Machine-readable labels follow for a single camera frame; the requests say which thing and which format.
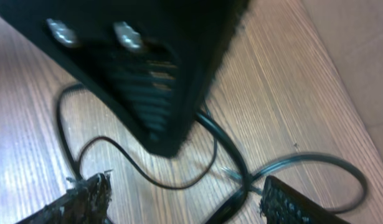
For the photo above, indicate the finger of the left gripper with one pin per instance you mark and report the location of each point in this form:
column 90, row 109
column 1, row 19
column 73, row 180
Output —
column 150, row 62

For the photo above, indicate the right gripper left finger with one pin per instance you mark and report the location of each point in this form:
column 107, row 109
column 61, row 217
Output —
column 86, row 202

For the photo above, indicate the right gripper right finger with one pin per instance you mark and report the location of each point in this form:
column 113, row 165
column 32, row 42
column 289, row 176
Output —
column 282, row 204

